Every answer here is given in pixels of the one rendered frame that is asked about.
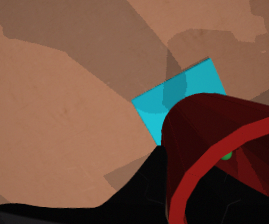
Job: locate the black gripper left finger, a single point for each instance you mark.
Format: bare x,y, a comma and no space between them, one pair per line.
141,201

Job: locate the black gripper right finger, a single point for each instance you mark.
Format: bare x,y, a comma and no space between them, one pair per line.
219,198

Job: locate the red cup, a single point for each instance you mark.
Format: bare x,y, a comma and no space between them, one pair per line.
199,130

